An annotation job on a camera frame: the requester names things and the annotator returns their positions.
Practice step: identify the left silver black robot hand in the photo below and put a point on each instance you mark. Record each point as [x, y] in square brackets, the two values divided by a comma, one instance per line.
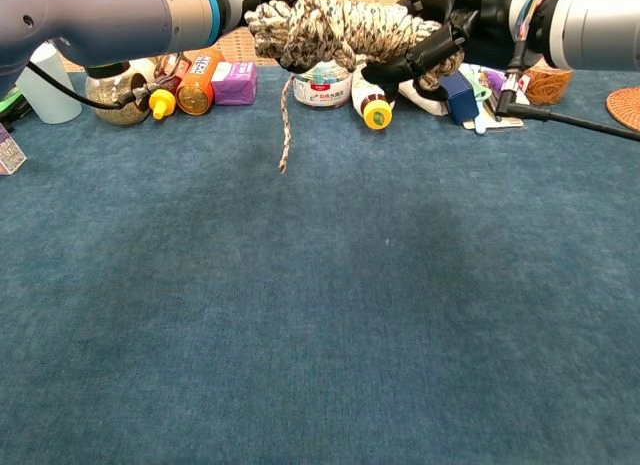
[240, 2]

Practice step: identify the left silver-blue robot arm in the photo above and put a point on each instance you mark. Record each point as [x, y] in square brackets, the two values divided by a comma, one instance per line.
[100, 20]

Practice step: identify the brown sauce bottle yellow cap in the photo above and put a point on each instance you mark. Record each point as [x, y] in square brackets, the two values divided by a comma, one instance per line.
[162, 102]

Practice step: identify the navy blue box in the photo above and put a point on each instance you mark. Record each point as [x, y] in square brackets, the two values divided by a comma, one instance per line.
[461, 102]

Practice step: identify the teal brush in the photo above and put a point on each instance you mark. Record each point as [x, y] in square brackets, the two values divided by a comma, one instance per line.
[480, 122]

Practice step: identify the round woven rattan coaster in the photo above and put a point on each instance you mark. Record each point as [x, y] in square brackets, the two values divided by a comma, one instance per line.
[625, 110]

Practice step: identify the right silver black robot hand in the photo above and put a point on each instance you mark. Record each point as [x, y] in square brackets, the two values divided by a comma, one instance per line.
[480, 25]

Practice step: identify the orange drink can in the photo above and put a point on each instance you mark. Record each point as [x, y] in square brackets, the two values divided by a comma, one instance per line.
[197, 87]

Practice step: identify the white backing card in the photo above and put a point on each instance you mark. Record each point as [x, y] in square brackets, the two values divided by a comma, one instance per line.
[502, 125]

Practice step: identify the white purple carton box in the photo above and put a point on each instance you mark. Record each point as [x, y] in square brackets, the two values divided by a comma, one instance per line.
[10, 155]

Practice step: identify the pale blue plastic cup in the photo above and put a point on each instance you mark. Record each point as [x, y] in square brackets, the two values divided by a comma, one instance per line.
[47, 95]

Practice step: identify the glass jar black lid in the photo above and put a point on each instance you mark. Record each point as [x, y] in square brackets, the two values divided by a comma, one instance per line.
[112, 102]

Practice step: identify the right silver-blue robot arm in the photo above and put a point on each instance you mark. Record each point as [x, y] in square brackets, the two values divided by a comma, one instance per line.
[595, 25]

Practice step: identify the blue felt table cover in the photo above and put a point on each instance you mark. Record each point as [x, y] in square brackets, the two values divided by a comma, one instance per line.
[320, 285]

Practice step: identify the clear jar of rubber bands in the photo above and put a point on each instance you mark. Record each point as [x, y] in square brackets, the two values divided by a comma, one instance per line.
[547, 87]

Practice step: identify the small white bottle yellow cap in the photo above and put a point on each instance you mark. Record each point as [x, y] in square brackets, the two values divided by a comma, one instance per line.
[375, 112]

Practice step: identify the clear tub of clips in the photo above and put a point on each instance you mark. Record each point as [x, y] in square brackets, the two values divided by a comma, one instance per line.
[322, 92]

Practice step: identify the purple small box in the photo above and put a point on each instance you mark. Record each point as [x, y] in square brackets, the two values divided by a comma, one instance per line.
[235, 85]

